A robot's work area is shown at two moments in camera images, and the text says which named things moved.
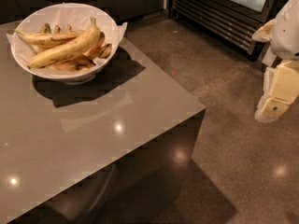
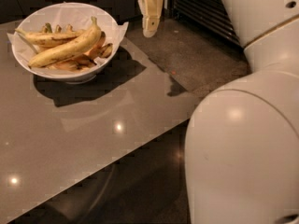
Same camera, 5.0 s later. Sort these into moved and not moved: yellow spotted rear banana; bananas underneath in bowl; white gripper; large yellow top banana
Moved: white gripper
Not moved: large yellow top banana; bananas underneath in bowl; yellow spotted rear banana
